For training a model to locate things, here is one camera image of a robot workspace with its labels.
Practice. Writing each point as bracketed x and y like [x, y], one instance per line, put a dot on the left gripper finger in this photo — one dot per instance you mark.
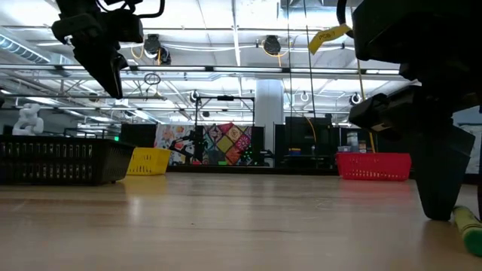
[101, 69]
[121, 61]

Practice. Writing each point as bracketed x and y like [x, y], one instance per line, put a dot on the green crayon edge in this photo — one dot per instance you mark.
[468, 227]

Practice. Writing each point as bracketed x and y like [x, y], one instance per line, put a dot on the black background robot arm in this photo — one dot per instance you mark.
[196, 145]

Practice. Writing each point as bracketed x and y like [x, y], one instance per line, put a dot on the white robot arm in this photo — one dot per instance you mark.
[28, 122]

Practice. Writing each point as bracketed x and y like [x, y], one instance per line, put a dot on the black partition panel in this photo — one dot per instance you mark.
[391, 145]

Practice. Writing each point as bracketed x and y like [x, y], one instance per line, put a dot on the red plastic basket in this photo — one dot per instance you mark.
[373, 165]

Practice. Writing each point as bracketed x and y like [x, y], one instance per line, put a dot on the black screen panel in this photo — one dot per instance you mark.
[137, 134]

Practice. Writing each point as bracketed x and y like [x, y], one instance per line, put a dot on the stacked storage containers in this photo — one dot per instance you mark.
[352, 140]

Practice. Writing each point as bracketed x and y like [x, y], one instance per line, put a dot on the black plastic basket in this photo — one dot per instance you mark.
[56, 160]

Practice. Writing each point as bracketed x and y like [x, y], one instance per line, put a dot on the yellow plastic basket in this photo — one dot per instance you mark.
[148, 161]

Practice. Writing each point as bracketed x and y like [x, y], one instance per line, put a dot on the colourful patchwork panel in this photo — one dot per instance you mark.
[226, 143]

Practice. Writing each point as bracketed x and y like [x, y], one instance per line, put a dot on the black equipment cabinet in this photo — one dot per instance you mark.
[301, 135]

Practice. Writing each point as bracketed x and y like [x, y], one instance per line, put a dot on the white square pillar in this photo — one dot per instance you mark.
[269, 116]

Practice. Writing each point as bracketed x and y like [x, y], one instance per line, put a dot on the ceiling light rail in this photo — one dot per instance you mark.
[169, 68]

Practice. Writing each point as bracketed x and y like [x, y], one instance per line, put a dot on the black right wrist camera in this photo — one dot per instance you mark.
[395, 113]

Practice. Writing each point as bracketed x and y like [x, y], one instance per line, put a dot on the silver ventilation duct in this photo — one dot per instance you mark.
[19, 49]

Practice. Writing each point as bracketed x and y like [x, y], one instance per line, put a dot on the black stand frame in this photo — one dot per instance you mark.
[225, 98]

